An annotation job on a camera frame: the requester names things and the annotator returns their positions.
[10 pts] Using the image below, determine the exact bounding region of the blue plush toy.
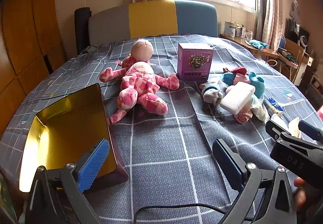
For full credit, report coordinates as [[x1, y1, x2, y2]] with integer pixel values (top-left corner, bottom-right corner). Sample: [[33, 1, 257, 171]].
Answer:
[[221, 72, 265, 98]]

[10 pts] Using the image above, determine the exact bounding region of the pink giraffe plush toy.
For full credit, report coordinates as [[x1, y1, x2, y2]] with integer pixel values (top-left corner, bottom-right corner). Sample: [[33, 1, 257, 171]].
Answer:
[[99, 39, 180, 125]]

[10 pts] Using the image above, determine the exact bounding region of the gold tin box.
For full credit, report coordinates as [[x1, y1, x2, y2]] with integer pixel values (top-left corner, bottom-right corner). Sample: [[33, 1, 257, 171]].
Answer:
[[19, 83, 129, 193]]

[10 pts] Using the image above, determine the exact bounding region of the wooden wardrobe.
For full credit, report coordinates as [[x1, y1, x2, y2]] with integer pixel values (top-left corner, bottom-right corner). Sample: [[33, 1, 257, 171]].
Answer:
[[0, 0, 67, 136]]

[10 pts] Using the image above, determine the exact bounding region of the clear plastic bag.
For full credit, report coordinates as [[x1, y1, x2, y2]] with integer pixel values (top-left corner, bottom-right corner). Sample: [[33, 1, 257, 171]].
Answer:
[[250, 95, 270, 124]]

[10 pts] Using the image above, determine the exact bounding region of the pink towel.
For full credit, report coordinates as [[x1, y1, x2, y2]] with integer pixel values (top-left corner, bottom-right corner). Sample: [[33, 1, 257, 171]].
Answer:
[[233, 109, 253, 124]]

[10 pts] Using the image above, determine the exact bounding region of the pink cloth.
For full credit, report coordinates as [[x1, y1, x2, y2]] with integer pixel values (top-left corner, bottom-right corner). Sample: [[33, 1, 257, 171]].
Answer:
[[233, 74, 250, 86]]

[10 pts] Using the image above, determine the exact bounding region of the white desk fan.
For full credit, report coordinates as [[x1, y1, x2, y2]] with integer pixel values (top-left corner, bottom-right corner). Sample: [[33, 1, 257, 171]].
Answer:
[[297, 28, 310, 46]]

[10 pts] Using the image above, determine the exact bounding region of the wooden desk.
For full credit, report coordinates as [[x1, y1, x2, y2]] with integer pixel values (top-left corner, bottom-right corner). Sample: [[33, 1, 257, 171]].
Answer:
[[219, 33, 279, 59]]

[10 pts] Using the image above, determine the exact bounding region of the person's right hand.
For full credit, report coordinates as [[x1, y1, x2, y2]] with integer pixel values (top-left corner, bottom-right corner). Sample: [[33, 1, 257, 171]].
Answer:
[[293, 177, 309, 212]]

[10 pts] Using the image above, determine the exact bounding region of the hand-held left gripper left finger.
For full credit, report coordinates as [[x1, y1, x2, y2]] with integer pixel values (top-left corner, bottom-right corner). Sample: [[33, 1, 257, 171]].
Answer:
[[25, 138, 110, 224]]

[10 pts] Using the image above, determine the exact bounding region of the grey white sock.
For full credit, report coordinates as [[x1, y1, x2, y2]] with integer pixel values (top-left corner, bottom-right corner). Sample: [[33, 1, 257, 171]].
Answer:
[[199, 80, 224, 106]]

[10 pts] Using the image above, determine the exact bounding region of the white tissue paper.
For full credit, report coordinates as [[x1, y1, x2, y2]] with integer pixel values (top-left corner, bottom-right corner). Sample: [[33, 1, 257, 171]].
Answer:
[[271, 114, 302, 139]]

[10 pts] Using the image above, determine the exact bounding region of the black rolled mat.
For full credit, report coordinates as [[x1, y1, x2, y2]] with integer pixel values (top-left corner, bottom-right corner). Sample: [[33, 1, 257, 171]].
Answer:
[[74, 7, 92, 54]]

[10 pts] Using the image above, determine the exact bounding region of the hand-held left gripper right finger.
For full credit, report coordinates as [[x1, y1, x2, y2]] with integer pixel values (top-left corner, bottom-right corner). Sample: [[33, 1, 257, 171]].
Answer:
[[212, 139, 297, 224]]

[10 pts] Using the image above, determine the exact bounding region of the blue tissue packet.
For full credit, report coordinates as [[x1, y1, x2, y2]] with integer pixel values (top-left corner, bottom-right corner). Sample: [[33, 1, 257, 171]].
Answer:
[[262, 98, 284, 116]]

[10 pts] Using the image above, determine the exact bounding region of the teal plush toy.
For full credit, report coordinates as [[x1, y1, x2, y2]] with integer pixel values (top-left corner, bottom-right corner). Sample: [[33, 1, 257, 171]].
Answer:
[[249, 39, 269, 50]]

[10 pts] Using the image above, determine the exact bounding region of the white soap bar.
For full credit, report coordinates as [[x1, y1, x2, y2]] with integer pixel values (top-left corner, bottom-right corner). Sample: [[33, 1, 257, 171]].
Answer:
[[219, 81, 256, 115]]

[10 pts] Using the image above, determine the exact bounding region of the grey checked bedsheet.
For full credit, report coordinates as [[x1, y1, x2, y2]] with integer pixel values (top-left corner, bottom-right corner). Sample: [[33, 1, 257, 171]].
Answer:
[[0, 33, 323, 224]]

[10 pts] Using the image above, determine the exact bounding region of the grey yellow blue headboard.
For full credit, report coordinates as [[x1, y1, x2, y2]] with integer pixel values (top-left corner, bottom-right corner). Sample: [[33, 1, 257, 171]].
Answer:
[[88, 0, 218, 46]]

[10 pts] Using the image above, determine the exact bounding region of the purple carton box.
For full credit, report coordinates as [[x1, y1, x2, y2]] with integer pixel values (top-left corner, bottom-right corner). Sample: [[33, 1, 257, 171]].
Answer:
[[177, 43, 214, 81]]

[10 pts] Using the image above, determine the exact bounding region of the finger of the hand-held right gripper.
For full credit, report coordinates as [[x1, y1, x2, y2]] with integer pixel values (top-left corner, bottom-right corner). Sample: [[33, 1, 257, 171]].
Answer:
[[265, 119, 290, 141], [298, 120, 323, 142]]

